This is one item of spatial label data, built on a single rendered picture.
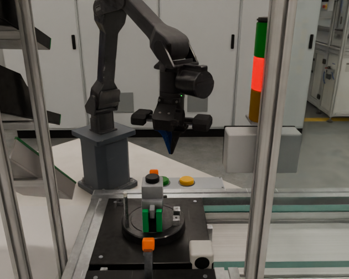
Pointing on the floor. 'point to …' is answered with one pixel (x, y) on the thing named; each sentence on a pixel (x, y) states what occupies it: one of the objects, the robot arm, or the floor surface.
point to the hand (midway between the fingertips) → (171, 140)
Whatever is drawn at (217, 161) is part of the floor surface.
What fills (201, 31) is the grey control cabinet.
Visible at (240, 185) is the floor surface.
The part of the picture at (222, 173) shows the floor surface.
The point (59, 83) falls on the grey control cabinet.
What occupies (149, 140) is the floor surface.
